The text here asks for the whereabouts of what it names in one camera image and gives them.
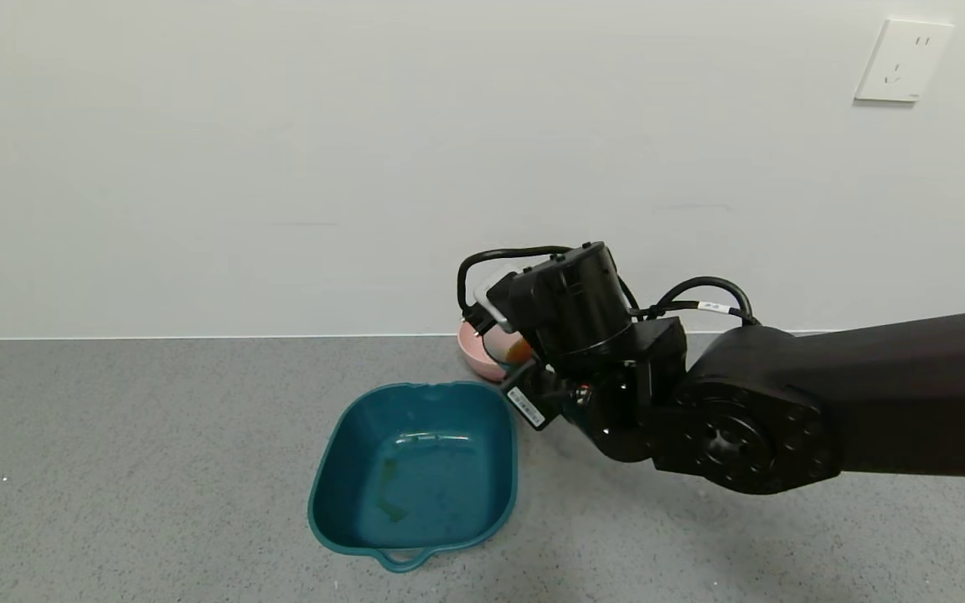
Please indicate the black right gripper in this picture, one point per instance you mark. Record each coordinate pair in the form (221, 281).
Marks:
(526, 407)

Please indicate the brown liquid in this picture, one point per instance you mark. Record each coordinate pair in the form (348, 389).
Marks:
(518, 350)

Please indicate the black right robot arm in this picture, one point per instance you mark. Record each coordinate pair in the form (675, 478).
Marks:
(868, 402)

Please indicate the pink round bowl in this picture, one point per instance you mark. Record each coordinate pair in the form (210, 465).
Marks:
(474, 356)

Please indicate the teal rectangular plastic tray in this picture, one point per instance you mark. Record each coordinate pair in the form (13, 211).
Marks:
(415, 477)

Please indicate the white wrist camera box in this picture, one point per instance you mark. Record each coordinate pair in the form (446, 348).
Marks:
(489, 295)

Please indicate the white wall power outlet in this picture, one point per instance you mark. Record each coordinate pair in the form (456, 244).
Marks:
(901, 60)

